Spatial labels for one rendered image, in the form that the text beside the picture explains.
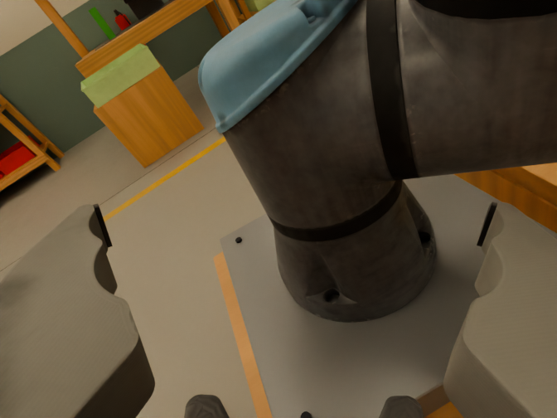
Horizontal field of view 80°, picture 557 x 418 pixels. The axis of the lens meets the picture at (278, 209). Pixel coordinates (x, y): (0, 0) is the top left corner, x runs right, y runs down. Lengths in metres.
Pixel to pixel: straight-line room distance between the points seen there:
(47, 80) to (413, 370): 5.28
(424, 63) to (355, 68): 0.03
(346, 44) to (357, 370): 0.22
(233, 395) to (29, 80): 4.71
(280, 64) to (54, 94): 5.25
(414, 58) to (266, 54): 0.07
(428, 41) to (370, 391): 0.22
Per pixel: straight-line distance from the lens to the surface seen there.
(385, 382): 0.28
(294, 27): 0.18
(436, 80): 0.18
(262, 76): 0.18
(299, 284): 0.30
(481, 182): 0.63
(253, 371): 0.38
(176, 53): 5.29
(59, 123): 5.50
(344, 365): 0.29
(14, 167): 5.20
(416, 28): 0.18
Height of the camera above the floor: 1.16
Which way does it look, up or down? 39 degrees down
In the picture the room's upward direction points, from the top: 32 degrees counter-clockwise
